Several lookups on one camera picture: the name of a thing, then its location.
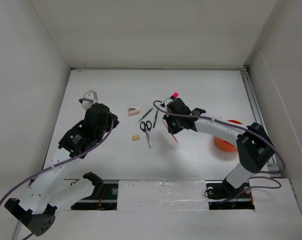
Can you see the green pen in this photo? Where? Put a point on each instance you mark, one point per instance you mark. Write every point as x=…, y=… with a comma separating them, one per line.
x=144, y=116

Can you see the black front mounting rail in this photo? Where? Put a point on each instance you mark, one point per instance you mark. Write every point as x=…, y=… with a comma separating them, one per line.
x=160, y=195

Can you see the yellow eraser block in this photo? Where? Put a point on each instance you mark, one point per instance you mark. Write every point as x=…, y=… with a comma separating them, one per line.
x=135, y=137

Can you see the orange round organizer container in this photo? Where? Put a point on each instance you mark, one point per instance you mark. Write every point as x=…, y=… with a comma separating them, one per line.
x=226, y=146

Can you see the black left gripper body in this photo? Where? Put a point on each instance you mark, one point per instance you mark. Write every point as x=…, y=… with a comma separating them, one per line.
x=107, y=128

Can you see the pink black highlighter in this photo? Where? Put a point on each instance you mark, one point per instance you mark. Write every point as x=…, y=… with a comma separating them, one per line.
x=175, y=95

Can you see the dark pen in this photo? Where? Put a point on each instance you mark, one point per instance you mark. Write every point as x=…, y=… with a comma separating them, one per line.
x=155, y=119

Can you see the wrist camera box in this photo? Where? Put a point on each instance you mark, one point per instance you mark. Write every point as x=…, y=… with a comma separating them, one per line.
x=167, y=101
x=88, y=99

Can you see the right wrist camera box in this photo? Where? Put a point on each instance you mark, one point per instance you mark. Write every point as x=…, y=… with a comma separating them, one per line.
x=167, y=101

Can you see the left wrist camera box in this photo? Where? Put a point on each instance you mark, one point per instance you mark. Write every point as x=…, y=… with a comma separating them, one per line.
x=88, y=99

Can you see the black handled scissors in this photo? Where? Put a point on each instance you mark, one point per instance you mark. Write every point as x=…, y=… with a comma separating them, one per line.
x=146, y=126

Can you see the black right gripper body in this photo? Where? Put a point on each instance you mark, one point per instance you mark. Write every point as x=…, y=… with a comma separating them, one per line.
x=173, y=123

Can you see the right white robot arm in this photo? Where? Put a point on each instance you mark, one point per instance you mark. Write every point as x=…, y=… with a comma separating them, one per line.
x=253, y=145

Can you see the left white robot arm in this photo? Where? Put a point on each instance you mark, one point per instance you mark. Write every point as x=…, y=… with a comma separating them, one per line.
x=38, y=208

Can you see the pink white stapler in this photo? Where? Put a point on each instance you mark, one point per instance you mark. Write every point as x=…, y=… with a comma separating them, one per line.
x=134, y=110

